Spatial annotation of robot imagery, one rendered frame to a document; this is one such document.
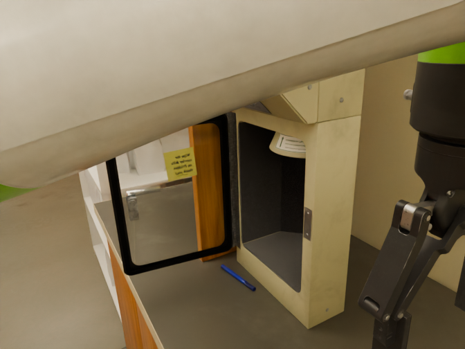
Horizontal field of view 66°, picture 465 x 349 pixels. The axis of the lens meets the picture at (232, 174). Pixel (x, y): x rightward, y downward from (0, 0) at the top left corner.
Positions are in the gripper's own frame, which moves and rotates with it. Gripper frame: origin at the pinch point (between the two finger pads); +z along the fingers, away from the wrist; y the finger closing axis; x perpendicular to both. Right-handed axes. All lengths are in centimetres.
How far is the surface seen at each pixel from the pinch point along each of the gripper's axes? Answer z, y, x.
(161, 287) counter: 33, 11, -64
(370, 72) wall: -18, -56, -59
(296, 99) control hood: -18.6, -7.8, -32.3
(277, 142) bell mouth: -7, -15, -47
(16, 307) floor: 127, 69, -217
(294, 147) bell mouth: -6.6, -15.6, -42.5
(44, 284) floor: 127, 52, -234
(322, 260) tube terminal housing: 15.9, -15.6, -32.4
